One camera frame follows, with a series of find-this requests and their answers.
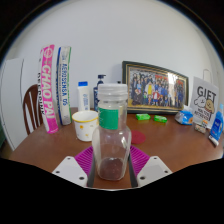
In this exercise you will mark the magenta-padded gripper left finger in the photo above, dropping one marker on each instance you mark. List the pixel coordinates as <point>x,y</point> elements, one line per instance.
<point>72,168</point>

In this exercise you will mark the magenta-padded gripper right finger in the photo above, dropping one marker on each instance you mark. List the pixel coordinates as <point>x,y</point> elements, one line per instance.
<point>151,168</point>

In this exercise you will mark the clear bottle with green label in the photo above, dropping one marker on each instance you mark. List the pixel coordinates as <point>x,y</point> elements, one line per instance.
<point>111,146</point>

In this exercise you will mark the white mug with yellow rim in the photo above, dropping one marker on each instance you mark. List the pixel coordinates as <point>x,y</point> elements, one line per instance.
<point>85,126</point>

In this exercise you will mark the small green packet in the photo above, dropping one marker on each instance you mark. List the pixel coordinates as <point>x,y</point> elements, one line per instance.
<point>160,118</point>
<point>143,116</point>

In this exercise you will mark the blue tissue pack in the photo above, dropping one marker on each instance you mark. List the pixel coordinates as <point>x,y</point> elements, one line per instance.
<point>184,116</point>

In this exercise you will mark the small clear snack packet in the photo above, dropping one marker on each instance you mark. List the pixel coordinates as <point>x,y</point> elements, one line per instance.
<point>200,128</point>

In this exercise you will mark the white remote control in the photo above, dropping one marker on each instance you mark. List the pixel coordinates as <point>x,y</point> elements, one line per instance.
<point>213,141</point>

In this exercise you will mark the white bottle with blue cap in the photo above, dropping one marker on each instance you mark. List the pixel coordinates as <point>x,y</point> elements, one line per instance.
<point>83,98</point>

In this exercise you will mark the brown wooden chair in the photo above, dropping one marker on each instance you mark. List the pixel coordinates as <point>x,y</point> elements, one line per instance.
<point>30,106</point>

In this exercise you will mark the dark blue pump bottle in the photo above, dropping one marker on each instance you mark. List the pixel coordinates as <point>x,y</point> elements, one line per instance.
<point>96,96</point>

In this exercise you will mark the blue detergent bottle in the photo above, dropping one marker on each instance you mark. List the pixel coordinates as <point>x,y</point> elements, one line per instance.
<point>217,125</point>

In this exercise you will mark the framed group photo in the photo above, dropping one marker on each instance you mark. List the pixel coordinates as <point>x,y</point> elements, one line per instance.
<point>155,88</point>

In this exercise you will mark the pink cylindrical tube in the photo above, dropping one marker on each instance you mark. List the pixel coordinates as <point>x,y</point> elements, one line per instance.
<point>48,90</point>

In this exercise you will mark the white and green cylindrical tube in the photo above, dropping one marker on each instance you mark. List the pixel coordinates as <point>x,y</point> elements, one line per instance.
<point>64,86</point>

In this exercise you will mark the white paper gift bag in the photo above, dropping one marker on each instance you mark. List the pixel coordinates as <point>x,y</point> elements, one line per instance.
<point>205,98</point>

